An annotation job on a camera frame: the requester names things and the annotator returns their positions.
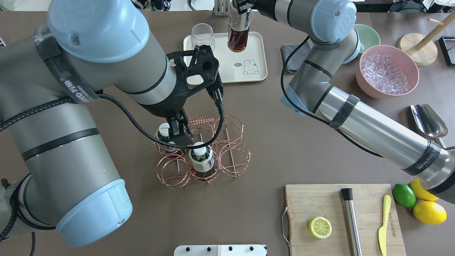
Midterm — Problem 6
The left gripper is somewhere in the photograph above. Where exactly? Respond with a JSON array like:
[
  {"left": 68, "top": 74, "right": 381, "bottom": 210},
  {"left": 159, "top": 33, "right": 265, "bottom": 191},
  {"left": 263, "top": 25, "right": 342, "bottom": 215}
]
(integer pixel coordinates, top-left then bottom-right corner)
[{"left": 149, "top": 96, "right": 194, "bottom": 146}]

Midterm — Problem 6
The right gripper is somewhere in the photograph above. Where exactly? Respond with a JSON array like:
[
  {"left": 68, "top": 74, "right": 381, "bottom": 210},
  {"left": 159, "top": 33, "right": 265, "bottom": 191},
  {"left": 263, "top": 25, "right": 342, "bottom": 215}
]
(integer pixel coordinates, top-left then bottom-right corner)
[{"left": 232, "top": 0, "right": 257, "bottom": 15}]

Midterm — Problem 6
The tea bottle carried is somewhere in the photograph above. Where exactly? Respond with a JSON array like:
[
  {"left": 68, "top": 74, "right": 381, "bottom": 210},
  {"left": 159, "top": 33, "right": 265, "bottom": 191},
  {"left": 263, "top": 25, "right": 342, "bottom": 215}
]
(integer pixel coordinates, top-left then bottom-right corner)
[{"left": 227, "top": 0, "right": 252, "bottom": 52}]

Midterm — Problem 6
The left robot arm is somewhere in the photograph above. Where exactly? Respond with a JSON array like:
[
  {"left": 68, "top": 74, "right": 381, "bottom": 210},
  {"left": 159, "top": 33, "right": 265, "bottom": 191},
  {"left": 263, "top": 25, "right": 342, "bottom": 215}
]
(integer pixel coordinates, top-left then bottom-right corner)
[{"left": 1, "top": 0, "right": 188, "bottom": 247}]

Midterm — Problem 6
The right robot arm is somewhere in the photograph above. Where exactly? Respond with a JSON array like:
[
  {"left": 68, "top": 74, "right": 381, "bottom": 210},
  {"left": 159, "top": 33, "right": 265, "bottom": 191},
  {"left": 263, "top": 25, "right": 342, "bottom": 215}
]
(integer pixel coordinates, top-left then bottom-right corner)
[{"left": 233, "top": 0, "right": 455, "bottom": 203}]

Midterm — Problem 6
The tea bottle in basket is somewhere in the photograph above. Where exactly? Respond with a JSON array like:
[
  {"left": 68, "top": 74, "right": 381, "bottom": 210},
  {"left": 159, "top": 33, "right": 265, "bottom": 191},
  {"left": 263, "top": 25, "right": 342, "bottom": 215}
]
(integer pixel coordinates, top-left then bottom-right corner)
[
  {"left": 188, "top": 145, "right": 215, "bottom": 178},
  {"left": 155, "top": 123, "right": 178, "bottom": 153}
]

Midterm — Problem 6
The upright wine glass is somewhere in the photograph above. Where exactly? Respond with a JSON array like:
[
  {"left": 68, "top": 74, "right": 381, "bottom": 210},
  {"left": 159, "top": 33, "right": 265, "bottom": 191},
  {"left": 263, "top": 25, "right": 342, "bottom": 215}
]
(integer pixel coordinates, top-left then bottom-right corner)
[{"left": 191, "top": 23, "right": 216, "bottom": 51}]

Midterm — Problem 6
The cream rectangular tray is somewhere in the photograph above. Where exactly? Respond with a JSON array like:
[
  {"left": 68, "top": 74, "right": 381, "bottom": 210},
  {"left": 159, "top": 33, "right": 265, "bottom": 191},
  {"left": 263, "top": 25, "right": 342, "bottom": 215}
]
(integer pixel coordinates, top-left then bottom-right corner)
[{"left": 183, "top": 31, "right": 268, "bottom": 86}]

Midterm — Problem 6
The grey folded cloth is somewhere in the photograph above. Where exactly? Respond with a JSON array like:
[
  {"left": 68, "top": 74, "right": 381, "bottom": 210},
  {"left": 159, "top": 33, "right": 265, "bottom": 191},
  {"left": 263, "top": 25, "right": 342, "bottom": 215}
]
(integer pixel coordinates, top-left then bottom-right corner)
[{"left": 280, "top": 43, "right": 311, "bottom": 74}]

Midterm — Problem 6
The mint green bowl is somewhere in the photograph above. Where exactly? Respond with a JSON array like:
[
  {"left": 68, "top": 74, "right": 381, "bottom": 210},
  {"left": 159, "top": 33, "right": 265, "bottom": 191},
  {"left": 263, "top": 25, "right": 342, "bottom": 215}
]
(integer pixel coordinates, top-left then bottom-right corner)
[{"left": 354, "top": 24, "right": 381, "bottom": 54}]

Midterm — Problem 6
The wooden cutting board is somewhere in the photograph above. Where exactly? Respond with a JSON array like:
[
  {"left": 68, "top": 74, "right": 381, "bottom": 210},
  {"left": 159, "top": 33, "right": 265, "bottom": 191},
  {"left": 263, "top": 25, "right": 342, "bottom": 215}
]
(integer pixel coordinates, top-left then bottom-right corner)
[{"left": 285, "top": 184, "right": 392, "bottom": 256}]

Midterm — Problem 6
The pink bowl of ice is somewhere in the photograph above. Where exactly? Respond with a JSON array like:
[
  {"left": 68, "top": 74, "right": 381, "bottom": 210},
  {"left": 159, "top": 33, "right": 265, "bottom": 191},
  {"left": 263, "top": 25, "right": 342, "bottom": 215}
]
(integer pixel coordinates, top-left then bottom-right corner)
[{"left": 355, "top": 45, "right": 419, "bottom": 100}]

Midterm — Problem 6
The half lemon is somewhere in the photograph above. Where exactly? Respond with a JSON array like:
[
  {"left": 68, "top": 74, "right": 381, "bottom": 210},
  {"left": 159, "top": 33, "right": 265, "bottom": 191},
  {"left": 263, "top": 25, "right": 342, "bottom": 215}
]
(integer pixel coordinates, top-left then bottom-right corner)
[{"left": 309, "top": 217, "right": 332, "bottom": 239}]

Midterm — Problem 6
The steel muddler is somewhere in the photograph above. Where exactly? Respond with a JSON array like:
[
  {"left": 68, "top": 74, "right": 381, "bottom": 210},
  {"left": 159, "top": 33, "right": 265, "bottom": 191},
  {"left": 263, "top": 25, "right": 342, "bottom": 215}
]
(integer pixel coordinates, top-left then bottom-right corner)
[{"left": 340, "top": 188, "right": 363, "bottom": 256}]

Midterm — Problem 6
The wooden mug tree stand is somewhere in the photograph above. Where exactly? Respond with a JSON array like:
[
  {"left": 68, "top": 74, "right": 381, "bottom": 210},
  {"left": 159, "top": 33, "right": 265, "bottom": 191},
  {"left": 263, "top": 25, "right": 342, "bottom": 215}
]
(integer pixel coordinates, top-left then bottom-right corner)
[{"left": 397, "top": 12, "right": 455, "bottom": 66}]

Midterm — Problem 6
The black framed glass tray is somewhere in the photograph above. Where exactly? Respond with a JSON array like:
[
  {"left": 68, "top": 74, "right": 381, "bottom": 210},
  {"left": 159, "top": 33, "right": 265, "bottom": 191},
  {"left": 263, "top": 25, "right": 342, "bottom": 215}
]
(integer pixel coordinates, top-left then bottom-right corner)
[{"left": 438, "top": 36, "right": 455, "bottom": 67}]

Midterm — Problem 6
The yellow plastic knife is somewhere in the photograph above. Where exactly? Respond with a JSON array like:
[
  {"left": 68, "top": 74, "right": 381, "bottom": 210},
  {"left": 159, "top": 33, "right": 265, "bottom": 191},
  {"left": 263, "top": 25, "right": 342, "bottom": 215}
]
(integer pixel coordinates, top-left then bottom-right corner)
[{"left": 378, "top": 194, "right": 391, "bottom": 256}]

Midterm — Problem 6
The steel ice scoop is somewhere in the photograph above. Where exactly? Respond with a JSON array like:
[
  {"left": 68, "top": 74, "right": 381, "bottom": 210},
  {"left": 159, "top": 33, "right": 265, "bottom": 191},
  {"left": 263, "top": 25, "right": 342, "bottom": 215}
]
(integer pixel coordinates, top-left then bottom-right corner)
[{"left": 410, "top": 104, "right": 449, "bottom": 149}]

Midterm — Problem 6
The green lime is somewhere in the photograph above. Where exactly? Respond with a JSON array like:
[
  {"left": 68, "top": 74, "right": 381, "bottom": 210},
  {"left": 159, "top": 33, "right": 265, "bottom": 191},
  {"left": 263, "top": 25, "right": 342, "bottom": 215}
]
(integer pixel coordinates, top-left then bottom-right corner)
[{"left": 392, "top": 183, "right": 416, "bottom": 208}]

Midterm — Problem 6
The yellow lemon right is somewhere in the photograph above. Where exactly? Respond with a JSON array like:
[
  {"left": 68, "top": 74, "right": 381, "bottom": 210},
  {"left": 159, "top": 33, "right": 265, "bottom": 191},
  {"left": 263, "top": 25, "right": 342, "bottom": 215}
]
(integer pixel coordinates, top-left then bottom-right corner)
[{"left": 413, "top": 201, "right": 447, "bottom": 225}]

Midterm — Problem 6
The copper wire bottle basket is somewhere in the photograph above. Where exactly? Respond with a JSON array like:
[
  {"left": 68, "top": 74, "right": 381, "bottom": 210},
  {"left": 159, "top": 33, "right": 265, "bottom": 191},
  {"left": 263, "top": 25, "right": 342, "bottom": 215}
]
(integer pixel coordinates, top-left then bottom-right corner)
[{"left": 155, "top": 115, "right": 251, "bottom": 189}]

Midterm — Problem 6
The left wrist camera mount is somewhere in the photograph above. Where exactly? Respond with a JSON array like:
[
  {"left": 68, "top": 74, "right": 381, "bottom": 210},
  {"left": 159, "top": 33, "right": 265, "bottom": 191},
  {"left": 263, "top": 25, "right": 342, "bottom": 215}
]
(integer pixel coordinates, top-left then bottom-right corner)
[{"left": 166, "top": 45, "right": 223, "bottom": 105}]

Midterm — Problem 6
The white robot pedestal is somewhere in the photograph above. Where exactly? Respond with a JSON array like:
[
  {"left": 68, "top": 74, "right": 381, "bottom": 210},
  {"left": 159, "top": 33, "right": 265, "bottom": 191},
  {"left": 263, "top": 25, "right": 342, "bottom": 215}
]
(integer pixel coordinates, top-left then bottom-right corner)
[{"left": 174, "top": 244, "right": 268, "bottom": 256}]

